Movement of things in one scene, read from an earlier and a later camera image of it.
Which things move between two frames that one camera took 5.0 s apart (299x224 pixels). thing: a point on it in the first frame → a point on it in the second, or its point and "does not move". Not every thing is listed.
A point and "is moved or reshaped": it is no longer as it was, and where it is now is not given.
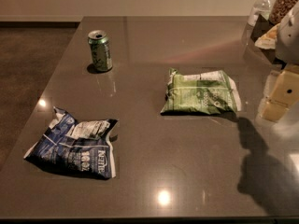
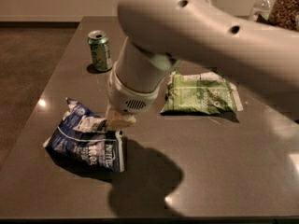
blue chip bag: (82, 147) is moved or reshaped
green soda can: (100, 49) does not move
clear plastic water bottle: (263, 4) does not move
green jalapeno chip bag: (212, 92) does not move
